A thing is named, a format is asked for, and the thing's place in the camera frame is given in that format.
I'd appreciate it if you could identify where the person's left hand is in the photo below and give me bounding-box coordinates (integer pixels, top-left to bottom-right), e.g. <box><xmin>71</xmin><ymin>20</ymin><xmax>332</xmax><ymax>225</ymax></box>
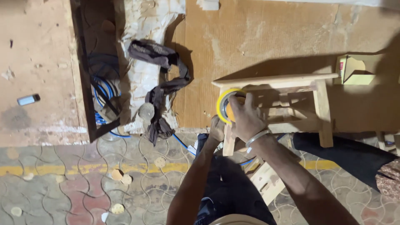
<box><xmin>209</xmin><ymin>115</ymin><xmax>226</xmax><ymax>143</ymax></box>

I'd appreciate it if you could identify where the person's right hand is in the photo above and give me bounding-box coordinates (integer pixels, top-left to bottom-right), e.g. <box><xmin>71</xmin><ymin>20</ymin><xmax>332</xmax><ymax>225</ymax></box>
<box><xmin>227</xmin><ymin>92</ymin><xmax>270</xmax><ymax>143</ymax></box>

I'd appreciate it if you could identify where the yellow orange orbital sander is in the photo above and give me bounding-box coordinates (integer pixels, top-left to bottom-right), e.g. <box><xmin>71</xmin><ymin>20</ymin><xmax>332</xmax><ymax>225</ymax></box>
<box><xmin>216</xmin><ymin>88</ymin><xmax>248</xmax><ymax>125</ymax></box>

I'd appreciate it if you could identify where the light wooden stool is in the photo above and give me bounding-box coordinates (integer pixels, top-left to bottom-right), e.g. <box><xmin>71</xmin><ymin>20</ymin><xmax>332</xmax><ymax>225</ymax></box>
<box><xmin>211</xmin><ymin>73</ymin><xmax>340</xmax><ymax>157</ymax></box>

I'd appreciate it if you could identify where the silver wrist bangle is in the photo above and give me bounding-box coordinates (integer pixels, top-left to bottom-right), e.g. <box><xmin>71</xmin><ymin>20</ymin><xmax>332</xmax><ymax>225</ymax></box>
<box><xmin>245</xmin><ymin>129</ymin><xmax>272</xmax><ymax>148</ymax></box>

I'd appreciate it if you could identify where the grey round sanding pad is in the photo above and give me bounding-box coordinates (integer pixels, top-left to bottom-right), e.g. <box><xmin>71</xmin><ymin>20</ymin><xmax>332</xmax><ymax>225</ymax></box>
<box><xmin>138</xmin><ymin>102</ymin><xmax>155</xmax><ymax>121</ymax></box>

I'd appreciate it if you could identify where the person's dark trouser leg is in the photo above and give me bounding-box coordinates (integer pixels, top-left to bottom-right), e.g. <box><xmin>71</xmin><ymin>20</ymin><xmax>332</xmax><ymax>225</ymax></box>
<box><xmin>193</xmin><ymin>133</ymin><xmax>277</xmax><ymax>225</ymax></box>

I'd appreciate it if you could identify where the slotted wooden board piece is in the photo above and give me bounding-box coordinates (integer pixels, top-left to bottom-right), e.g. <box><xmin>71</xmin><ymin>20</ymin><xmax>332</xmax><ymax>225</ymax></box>
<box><xmin>244</xmin><ymin>157</ymin><xmax>286</xmax><ymax>206</ymax></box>

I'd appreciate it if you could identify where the person's beige shirt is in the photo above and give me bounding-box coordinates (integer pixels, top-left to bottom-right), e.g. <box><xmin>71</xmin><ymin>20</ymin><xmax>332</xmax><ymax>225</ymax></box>
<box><xmin>209</xmin><ymin>214</ymin><xmax>270</xmax><ymax>225</ymax></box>

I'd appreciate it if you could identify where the white block piece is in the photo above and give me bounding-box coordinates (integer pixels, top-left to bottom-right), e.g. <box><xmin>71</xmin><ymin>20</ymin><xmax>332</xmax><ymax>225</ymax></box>
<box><xmin>196</xmin><ymin>0</ymin><xmax>220</xmax><ymax>11</ymax></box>

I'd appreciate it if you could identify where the yellow cardboard box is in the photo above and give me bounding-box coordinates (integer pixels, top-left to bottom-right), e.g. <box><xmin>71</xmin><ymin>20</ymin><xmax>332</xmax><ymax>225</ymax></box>
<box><xmin>334</xmin><ymin>54</ymin><xmax>387</xmax><ymax>86</ymax></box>

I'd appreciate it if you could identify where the white crumpled plastic sheet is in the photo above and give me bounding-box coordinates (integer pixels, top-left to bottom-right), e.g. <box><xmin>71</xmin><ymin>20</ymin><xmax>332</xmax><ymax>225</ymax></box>
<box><xmin>120</xmin><ymin>0</ymin><xmax>187</xmax><ymax>134</ymax></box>

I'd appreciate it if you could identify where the wooden furniture part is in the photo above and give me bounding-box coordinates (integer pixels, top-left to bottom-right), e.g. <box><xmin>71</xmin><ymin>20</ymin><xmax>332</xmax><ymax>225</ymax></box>
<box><xmin>376</xmin><ymin>131</ymin><xmax>400</xmax><ymax>156</ymax></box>

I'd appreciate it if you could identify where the reddish stone block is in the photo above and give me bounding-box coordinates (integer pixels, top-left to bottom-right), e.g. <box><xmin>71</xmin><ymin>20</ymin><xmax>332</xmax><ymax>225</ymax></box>
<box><xmin>375</xmin><ymin>159</ymin><xmax>400</xmax><ymax>204</ymax></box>

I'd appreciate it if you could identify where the small blue black lighter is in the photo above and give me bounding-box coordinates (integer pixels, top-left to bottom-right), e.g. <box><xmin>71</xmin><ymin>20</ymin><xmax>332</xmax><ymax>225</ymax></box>
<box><xmin>17</xmin><ymin>94</ymin><xmax>41</xmax><ymax>106</ymax></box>

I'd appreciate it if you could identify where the dark grey cloth strap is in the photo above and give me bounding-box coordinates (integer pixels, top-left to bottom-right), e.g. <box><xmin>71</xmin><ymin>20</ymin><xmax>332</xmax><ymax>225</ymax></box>
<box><xmin>127</xmin><ymin>40</ymin><xmax>191</xmax><ymax>147</ymax></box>

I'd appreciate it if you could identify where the blue air hose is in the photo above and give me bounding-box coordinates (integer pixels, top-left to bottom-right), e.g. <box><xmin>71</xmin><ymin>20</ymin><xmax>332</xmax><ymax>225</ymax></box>
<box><xmin>93</xmin><ymin>75</ymin><xmax>286</xmax><ymax>166</ymax></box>

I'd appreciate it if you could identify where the black coiled cable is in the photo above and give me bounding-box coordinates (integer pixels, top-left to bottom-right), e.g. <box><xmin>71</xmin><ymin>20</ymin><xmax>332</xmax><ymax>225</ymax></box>
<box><xmin>87</xmin><ymin>52</ymin><xmax>121</xmax><ymax>82</ymax></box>

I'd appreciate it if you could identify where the black metal frame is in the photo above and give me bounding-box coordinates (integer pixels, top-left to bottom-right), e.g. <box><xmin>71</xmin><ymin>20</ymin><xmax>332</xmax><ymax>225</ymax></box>
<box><xmin>69</xmin><ymin>0</ymin><xmax>125</xmax><ymax>143</ymax></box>

